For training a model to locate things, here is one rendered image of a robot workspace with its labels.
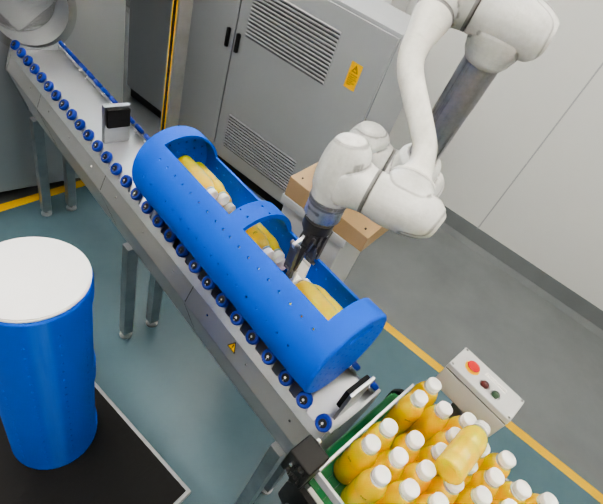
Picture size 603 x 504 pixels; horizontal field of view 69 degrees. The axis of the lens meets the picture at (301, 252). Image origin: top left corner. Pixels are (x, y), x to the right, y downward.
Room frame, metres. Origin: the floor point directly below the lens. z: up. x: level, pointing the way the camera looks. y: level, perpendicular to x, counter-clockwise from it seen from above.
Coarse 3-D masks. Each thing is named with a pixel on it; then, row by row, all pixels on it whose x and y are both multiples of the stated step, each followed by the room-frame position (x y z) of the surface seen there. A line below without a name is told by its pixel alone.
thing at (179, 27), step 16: (176, 0) 1.73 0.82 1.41; (192, 0) 1.77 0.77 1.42; (176, 16) 1.73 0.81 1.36; (176, 32) 1.72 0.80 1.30; (176, 48) 1.73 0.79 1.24; (176, 64) 1.73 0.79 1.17; (176, 80) 1.74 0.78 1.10; (176, 96) 1.75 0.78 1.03; (176, 112) 1.76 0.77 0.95; (160, 128) 1.75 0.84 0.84
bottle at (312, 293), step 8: (304, 280) 0.84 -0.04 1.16; (304, 288) 0.81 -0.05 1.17; (312, 288) 0.81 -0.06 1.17; (312, 296) 0.79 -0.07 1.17; (320, 296) 0.80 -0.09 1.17; (320, 304) 0.78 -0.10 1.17; (328, 304) 0.79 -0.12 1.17; (320, 312) 0.76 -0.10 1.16; (328, 312) 0.76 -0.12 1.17; (336, 312) 0.77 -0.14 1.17; (328, 320) 0.74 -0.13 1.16
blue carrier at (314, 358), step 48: (144, 144) 1.09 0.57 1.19; (192, 144) 1.24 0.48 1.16; (144, 192) 1.03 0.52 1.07; (192, 192) 0.96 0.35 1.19; (240, 192) 1.19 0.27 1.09; (192, 240) 0.88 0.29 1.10; (240, 240) 0.85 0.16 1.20; (288, 240) 1.05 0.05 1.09; (240, 288) 0.76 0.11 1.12; (288, 288) 0.75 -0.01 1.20; (336, 288) 0.93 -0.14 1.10; (288, 336) 0.66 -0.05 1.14; (336, 336) 0.66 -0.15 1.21
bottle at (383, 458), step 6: (390, 450) 0.54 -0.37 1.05; (378, 456) 0.53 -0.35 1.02; (384, 456) 0.53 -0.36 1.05; (378, 462) 0.52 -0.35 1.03; (384, 462) 0.51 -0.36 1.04; (390, 462) 0.51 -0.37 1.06; (390, 468) 0.50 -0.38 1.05; (396, 468) 0.51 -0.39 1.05; (402, 468) 0.51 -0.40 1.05; (396, 474) 0.50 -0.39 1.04; (390, 480) 0.49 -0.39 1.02; (396, 480) 0.50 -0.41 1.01
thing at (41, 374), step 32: (64, 320) 0.55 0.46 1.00; (0, 352) 0.47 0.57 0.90; (32, 352) 0.50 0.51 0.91; (64, 352) 0.55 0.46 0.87; (0, 384) 0.47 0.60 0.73; (32, 384) 0.49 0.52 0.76; (64, 384) 0.54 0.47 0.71; (0, 416) 0.49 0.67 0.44; (32, 416) 0.48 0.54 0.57; (64, 416) 0.53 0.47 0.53; (96, 416) 0.69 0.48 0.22; (32, 448) 0.47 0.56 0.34; (64, 448) 0.52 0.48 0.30
